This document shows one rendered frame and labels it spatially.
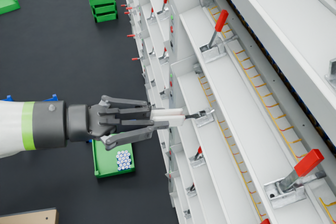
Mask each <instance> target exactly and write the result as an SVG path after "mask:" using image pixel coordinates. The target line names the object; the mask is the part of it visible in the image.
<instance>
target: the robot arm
mask: <svg viewBox="0 0 336 224"><path fill-rule="evenodd" d="M182 113H183V109H182V108H176V109H165V108H163V107H161V108H152V106H151V105H150V104H149V105H147V102H146V101H141V100H131V99H121V98H112V97H109V96H107V95H103V96H102V97H101V101H100V103H99V104H95V105H93V106H88V105H87V104H71V105H69V107H67V106H66V102H65V101H64V100H57V101H29V102H14V101H3V100H0V158H4V157H8V156H12V155H15V154H17V153H19V152H20V151H29V150H42V149H55V148H65V147H66V146H67V144H68V140H70V142H72V143H76V142H87V141H89V140H96V141H101V142H102V143H103V144H104V145H105V150H106V151H110V150H112V149H114V148H115V147H117V146H122V145H126V144H130V143H134V142H138V141H143V140H147V139H150V138H151V137H152V133H153V131H154V130H166V129H168V128H169V127H178V126H183V124H184V121H185V118H186V117H185V115H182ZM148 118H150V120H138V119H148ZM111 134H115V135H113V136H112V135H111Z"/></svg>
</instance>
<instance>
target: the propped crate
mask: <svg viewBox="0 0 336 224"><path fill-rule="evenodd" d="M92 149H93V159H94V169H95V172H94V174H95V176H96V177H97V179H98V178H104V177H109V176H114V175H119V174H124V173H129V172H134V171H135V163H134V157H133V151H132V145H131V143H128V144H124V145H120V146H117V147H115V148H113V149H112V150H110V151H106V150H105V145H104V144H103V143H102V142H101V141H97V140H93V139H92ZM125 150H127V151H128V153H130V156H131V158H130V159H131V162H132V164H131V165H130V168H131V169H126V170H121V171H118V164H117V161H118V160H117V158H116V155H118V152H121V151H125Z"/></svg>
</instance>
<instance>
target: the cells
mask: <svg viewBox="0 0 336 224"><path fill-rule="evenodd" d="M116 159H117V165H118V168H117V169H118V171H123V170H128V169H131V164H132V161H131V154H130V153H129V152H128V151H127V150H125V151H121V152H120V151H118V152H117V155H116Z"/></svg>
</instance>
